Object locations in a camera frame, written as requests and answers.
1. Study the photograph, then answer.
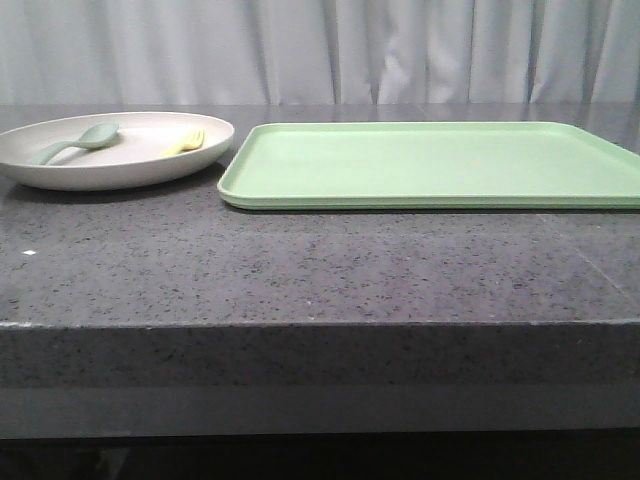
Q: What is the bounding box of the white pleated curtain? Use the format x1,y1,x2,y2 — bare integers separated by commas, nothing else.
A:
1,1,639,105

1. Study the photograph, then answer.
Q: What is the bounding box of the teal green plastic spoon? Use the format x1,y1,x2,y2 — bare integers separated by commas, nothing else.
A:
27,123,119,165

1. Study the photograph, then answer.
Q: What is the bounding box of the beige round plate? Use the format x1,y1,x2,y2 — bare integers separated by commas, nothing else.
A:
1,111,235,191

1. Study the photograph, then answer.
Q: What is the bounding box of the light green rectangular tray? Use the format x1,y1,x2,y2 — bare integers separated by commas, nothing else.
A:
218,121,639,210

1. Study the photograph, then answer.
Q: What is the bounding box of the yellow plastic fork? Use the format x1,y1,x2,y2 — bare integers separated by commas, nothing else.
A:
159,129,206,158

